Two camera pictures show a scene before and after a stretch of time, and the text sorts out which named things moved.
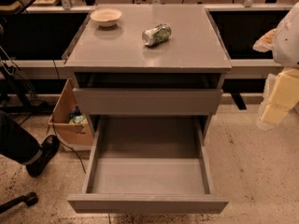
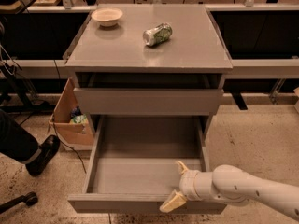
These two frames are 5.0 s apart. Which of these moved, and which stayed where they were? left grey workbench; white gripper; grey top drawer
Moved: white gripper
Stayed: left grey workbench; grey top drawer
